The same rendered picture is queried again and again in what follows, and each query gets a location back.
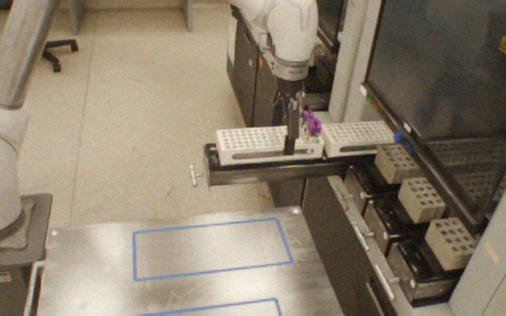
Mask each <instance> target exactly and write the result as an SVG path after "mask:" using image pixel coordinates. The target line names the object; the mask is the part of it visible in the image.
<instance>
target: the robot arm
mask: <svg viewBox="0 0 506 316"><path fill-rule="evenodd" d="M216 1H222V2H226V3H229V4H232V5H234V6H236V7H239V8H240V9H242V10H243V11H244V13H245V18H246V19H248V20H249V21H251V22H253V23H254V24H255V25H256V26H258V27H259V28H261V29H262V30H263V31H267V32H270V33H271V35H272V43H273V44H274V45H275V55H274V58H275V59H274V69H273V71H274V73H275V75H276V76H275V84H274V85H275V91H274V96H273V99H272V102H273V103H274V105H273V106H274V109H273V117H272V127H281V125H282V117H283V112H284V113H285V114H286V125H287V134H285V141H284V149H283V156H291V155H294V147H295V140H296V139H299V105H300V103H299V102H296V96H295V95H296V94H297V93H298V92H300V91H301V90H302V89H303V83H304V78H306V77H307V75H308V70H309V66H308V64H309V60H310V53H311V51H312V49H313V48H314V44H315V40H316V35H317V29H318V8H317V3H316V0H216ZM61 2H62V0H13V4H12V8H11V12H10V15H9V17H8V20H7V24H6V27H5V29H4V32H3V35H2V38H1V40H0V251H4V250H5V251H16V252H22V251H24V250H25V249H27V247H28V242H27V237H28V232H29V224H30V220H31V216H32V213H33V211H34V209H35V207H36V205H35V202H34V200H32V199H28V200H25V201H21V200H20V194H19V190H18V185H19V183H18V171H17V161H18V158H19V155H20V152H21V147H22V145H23V142H24V136H25V132H26V129H27V126H28V123H29V119H30V115H31V111H30V108H29V106H28V105H27V101H25V100H26V97H27V94H28V89H29V88H30V85H31V82H32V79H33V77H34V75H35V72H36V69H37V67H38V64H39V62H40V60H41V54H42V51H43V49H44V47H45V44H46V41H47V39H48V37H49V34H50V32H51V29H52V26H53V24H54V22H55V19H56V16H57V13H58V12H59V9H60V5H61ZM281 107H283V108H281ZM286 108H289V109H286Z"/></svg>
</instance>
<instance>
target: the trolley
mask: <svg viewBox="0 0 506 316"><path fill-rule="evenodd" d="M38 268H44V270H43V271H44V274H43V280H42V284H41V290H40V300H39V305H38V310H37V316H345V314H344V312H343V310H342V307H341V306H340V303H339V301H338V298H337V296H336V295H335V290H334V287H333V285H332V284H331V281H330V279H329V276H328V274H327V271H326V270H325V268H324V263H323V260H322V258H321V257H320V254H319V252H318V249H317V247H316V244H315V242H314V241H313V238H312V236H311V233H310V229H309V226H308V225H307V222H306V220H305V217H304V215H303V213H302V210H301V209H300V206H293V207H283V208H274V209H263V210H243V211H233V212H223V213H213V214H202V215H193V216H182V217H172V218H163V219H152V220H142V221H134V220H133V221H122V222H112V223H103V224H93V225H83V226H74V227H70V226H64V227H54V228H51V229H50V234H49V238H48V248H47V254H46V260H42V261H35V262H33V268H32V272H31V276H30V280H29V284H30V285H29V289H28V294H27V298H26V307H25V311H24V316H30V315H31V309H32V305H33V296H34V291H35V286H36V281H37V279H36V277H37V272H38Z"/></svg>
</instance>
